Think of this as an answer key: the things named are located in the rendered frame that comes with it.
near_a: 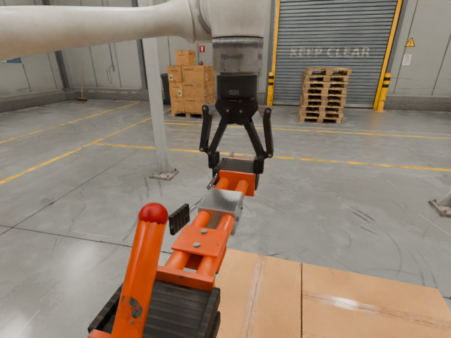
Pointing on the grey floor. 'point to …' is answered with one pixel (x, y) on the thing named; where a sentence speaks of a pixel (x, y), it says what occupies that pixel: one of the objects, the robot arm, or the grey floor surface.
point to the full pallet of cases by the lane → (190, 84)
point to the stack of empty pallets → (341, 81)
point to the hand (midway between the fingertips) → (235, 174)
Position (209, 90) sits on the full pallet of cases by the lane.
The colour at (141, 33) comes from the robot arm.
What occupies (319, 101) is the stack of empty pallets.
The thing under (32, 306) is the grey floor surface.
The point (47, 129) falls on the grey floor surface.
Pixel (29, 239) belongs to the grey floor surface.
